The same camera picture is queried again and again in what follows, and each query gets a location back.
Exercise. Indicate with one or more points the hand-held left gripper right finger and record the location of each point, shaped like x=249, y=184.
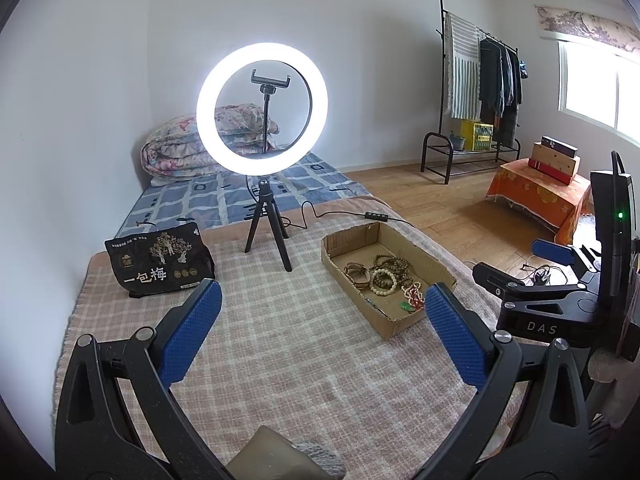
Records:
x=457, y=330

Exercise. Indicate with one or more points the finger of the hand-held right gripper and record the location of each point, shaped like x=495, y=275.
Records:
x=552, y=251
x=492, y=280

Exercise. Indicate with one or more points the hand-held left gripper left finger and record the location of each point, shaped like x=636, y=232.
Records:
x=192, y=330

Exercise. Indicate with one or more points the shallow cardboard box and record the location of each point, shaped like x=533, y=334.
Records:
x=380, y=240

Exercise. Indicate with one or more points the person's right hand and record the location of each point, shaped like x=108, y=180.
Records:
x=615, y=385

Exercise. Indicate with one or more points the orange cloth covered table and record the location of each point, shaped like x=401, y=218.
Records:
x=530, y=195

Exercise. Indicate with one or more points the black printed bag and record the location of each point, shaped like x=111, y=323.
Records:
x=155, y=265

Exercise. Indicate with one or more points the dark flat box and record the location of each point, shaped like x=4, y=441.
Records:
x=560, y=145

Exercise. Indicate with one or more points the beige plaid blanket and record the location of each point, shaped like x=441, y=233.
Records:
x=300, y=370

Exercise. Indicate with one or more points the blue patterned bed sheet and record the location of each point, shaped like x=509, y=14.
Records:
x=210, y=200

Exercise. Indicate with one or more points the black tripod stand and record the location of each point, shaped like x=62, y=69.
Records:
x=264, y=220

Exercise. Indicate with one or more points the yellow box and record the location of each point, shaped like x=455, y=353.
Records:
x=477, y=135

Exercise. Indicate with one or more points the grey cloth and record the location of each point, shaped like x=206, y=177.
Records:
x=300, y=460

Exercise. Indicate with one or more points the white framed window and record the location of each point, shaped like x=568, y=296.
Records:
x=595, y=85

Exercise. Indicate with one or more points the black metal clothes rack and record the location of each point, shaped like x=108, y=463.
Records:
x=441, y=110

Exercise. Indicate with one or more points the folded floral quilt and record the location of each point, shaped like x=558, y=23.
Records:
x=170, y=152

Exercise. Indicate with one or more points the dark hanging clothes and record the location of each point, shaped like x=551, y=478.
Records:
x=500, y=80

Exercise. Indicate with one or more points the striped hanging cloth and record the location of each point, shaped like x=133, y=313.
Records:
x=462, y=60

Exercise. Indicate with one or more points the floral curtain valance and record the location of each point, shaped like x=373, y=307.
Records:
x=585, y=25

